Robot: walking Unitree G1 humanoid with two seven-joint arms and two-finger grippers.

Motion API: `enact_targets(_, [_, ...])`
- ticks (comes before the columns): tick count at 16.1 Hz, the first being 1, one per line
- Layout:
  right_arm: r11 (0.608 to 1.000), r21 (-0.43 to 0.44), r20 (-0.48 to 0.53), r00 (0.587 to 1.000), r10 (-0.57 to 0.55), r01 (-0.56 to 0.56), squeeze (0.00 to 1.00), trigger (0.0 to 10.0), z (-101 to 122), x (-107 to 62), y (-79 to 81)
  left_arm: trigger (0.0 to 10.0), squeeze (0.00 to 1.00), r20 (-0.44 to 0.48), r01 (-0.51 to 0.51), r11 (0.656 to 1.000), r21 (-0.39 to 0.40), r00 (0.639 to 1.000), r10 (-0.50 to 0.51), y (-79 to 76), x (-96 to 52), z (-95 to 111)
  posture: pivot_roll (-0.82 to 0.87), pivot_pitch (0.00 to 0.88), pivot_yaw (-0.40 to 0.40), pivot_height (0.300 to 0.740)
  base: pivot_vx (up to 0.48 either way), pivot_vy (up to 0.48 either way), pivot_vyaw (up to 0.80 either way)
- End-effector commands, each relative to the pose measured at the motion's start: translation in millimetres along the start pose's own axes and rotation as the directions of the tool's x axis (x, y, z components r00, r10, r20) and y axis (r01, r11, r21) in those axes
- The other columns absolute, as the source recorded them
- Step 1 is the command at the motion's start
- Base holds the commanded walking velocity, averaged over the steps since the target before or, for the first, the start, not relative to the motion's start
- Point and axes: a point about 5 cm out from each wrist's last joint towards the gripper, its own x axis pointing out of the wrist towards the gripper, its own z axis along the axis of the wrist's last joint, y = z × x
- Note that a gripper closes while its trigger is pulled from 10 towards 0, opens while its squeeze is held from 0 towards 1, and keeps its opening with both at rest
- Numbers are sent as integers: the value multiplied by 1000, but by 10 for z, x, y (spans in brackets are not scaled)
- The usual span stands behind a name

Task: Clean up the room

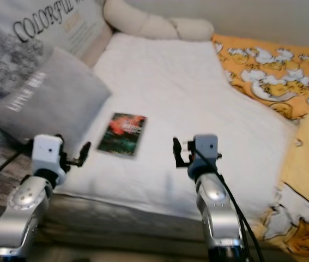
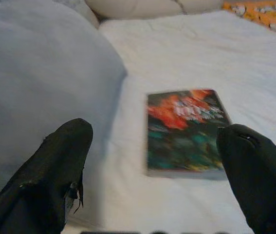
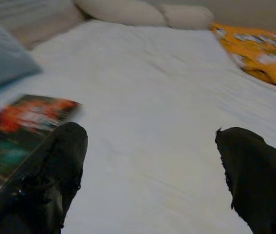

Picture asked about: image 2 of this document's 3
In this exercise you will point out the white quilted bed mattress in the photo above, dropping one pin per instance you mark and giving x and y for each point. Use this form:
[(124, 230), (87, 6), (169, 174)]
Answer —
[(189, 48)]

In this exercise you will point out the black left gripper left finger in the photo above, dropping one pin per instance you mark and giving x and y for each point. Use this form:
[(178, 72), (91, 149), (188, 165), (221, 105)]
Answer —
[(42, 175)]

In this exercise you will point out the yellow cartoon egg blanket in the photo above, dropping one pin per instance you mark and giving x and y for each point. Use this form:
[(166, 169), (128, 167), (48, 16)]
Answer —
[(262, 14)]

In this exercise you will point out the long cream bolster pillow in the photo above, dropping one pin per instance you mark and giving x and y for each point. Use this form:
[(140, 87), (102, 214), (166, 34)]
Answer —
[(140, 7)]

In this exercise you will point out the grey square pillow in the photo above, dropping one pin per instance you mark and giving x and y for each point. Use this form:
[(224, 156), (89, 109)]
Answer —
[(42, 73)]

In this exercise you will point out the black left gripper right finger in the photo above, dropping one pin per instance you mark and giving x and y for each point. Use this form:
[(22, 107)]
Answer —
[(257, 175)]

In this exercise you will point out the red and green book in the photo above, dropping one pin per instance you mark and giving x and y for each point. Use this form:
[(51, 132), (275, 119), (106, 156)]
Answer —
[(176, 136)]

